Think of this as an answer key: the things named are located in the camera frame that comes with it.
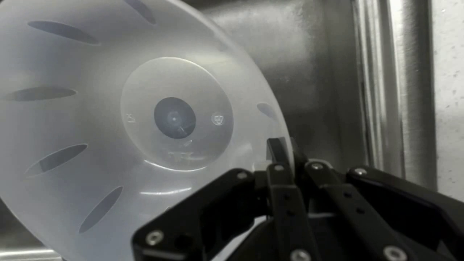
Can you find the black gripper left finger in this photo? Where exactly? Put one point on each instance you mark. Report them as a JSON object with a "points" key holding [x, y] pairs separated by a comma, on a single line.
{"points": [[226, 218]]}

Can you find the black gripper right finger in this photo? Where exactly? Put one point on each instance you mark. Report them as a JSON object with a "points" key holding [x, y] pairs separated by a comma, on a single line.
{"points": [[385, 218]]}

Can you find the translucent white plastic bowl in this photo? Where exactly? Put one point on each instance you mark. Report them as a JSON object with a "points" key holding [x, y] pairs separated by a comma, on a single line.
{"points": [[95, 121]]}

